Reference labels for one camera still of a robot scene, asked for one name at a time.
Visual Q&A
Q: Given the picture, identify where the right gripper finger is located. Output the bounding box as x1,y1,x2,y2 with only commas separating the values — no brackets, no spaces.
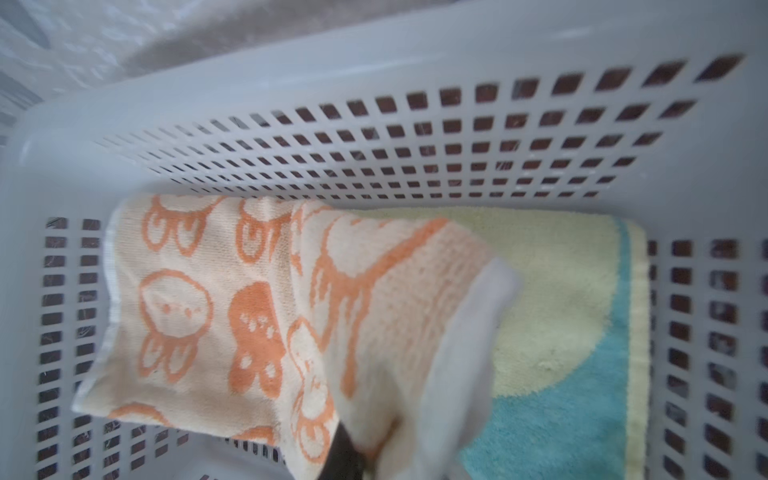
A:
318,423,366,480

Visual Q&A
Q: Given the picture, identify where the orange bunny pattern towel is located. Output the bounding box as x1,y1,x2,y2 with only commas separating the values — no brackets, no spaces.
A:
72,195,521,479

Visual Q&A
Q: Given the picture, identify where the yellow teal whale towel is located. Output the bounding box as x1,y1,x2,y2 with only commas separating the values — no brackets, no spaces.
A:
376,207,650,479

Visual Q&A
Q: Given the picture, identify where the white plastic basket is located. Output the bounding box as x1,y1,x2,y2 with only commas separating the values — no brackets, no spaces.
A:
1,1,767,479

